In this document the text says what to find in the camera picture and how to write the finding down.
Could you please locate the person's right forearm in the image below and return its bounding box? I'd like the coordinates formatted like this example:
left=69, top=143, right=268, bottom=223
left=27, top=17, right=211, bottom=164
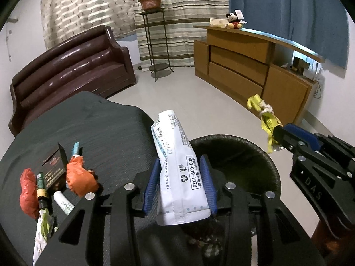
left=311, top=219, right=355, bottom=261

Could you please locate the black round trash bin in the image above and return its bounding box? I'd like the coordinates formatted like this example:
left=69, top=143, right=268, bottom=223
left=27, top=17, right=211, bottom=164
left=166, top=134, right=281, bottom=259

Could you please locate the blue curtain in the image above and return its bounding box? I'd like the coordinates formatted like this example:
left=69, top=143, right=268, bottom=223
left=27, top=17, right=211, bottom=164
left=227, top=0, right=348, bottom=68

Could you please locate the dark brown leather sofa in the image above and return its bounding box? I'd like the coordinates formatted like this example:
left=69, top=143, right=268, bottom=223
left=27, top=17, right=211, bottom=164
left=8, top=24, right=136, bottom=137

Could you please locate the black metal plant stand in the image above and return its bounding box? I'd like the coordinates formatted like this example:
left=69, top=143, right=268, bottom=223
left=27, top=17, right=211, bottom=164
left=139, top=9, right=175, bottom=82

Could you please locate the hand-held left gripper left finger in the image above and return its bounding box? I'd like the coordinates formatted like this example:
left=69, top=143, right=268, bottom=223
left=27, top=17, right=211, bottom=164
left=35, top=157, right=162, bottom=266

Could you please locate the white printed plastic packet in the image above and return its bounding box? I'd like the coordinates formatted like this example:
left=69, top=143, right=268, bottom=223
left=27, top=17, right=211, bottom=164
left=150, top=110, right=212, bottom=226

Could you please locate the small dark box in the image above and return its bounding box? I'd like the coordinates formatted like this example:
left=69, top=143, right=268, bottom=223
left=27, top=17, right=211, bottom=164
left=292, top=56, right=310, bottom=74

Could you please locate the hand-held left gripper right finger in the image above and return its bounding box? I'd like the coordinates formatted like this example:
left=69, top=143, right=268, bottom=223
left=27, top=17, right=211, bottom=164
left=199, top=155, right=327, bottom=266

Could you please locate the white green wrapper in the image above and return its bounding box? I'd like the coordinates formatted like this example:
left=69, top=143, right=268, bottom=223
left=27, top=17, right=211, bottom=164
left=33, top=208, right=56, bottom=265

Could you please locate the yellow wrapper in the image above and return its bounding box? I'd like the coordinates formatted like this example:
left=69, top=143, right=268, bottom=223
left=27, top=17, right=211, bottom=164
left=247, top=94, right=284, bottom=153

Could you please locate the striped beige curtain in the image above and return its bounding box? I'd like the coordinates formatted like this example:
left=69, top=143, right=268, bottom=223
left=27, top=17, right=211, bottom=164
left=130, top=0, right=229, bottom=68

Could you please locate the green bottle with black cap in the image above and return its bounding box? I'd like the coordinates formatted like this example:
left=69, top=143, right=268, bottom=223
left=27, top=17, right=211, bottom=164
left=37, top=172, right=50, bottom=209

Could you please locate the mouse plush toy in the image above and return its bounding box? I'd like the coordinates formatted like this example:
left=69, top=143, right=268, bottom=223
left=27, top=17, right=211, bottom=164
left=225, top=10, right=247, bottom=29

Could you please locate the beige patterned curtain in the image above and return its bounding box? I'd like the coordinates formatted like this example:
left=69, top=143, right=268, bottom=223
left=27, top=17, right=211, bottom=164
left=41, top=0, right=138, bottom=49

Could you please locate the black cigarette box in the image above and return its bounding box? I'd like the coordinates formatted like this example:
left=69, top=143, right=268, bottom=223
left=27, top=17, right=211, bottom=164
left=36, top=143, right=68, bottom=192

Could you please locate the white tube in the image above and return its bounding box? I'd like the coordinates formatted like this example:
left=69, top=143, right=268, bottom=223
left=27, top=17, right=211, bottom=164
left=53, top=191, right=75, bottom=216

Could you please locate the wooden cabinet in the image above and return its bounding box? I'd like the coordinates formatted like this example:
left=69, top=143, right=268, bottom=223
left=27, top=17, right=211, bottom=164
left=193, top=23, right=325, bottom=126

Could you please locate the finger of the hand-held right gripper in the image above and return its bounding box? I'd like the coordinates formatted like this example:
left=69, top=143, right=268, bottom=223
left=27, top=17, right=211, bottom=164
left=283, top=123, right=325, bottom=151
left=273, top=127, right=303, bottom=156

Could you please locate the orange plastic bag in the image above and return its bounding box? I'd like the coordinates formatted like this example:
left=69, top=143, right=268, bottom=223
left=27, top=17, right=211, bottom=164
left=66, top=155, right=100, bottom=198
left=20, top=168, right=39, bottom=219

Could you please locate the dark grey tablecloth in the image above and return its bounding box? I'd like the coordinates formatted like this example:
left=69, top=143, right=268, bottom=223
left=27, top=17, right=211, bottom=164
left=0, top=91, right=195, bottom=266

